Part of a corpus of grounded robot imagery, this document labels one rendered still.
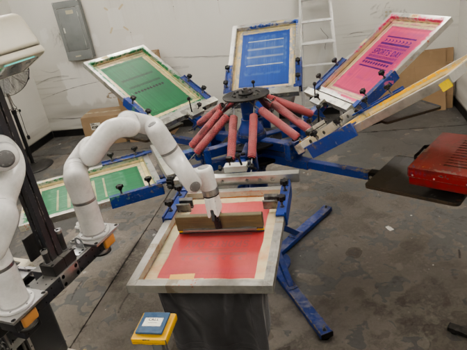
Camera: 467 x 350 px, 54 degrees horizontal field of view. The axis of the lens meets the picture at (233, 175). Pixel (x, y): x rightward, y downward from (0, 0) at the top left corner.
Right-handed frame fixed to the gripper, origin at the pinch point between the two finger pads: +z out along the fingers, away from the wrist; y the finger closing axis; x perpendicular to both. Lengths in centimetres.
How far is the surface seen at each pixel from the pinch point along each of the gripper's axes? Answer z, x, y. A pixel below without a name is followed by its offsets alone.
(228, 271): 5.8, 8.9, 28.6
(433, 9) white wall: 1, 175, -430
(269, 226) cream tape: 7.2, 22.0, -3.6
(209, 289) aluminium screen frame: 3.6, 4.3, 42.0
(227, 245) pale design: 5.7, 4.8, 10.6
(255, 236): 6.7, 16.2, 4.0
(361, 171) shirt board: 14, 66, -62
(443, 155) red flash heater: -1, 103, -37
